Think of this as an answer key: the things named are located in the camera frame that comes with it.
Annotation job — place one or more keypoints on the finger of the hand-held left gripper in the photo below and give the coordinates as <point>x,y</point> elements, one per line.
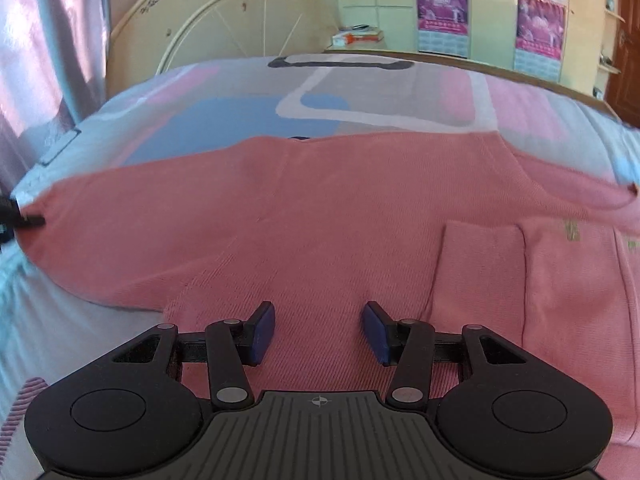
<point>27,220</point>

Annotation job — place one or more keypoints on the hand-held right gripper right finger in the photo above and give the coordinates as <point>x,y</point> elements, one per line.
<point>376,332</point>

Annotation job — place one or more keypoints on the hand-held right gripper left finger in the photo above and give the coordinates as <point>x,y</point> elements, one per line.
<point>263,332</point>

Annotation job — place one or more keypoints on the pink knit sweater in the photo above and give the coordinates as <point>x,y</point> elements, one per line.
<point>310,220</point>

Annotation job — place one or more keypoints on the pale purple curtain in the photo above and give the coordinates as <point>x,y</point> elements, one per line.
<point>45,45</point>

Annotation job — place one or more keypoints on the pink striped cloth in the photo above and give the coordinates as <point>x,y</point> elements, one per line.
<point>22,410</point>

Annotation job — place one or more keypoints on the printed bed sheet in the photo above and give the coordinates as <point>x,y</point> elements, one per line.
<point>225,115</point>

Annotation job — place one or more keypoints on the cream headboard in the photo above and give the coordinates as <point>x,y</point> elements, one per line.
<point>220,15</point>

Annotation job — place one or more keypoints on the white small box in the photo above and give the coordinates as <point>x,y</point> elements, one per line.
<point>341,40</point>

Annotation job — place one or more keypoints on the brown wooden door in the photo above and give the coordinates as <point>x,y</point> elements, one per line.
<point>627,50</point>

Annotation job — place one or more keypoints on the wooden bed frame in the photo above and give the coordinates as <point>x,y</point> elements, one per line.
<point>480,66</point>

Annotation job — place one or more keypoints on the wall calendar poster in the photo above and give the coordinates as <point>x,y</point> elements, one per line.
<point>540,25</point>
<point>442,7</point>

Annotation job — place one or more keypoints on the corner wall shelves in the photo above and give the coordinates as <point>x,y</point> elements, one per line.
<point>610,35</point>

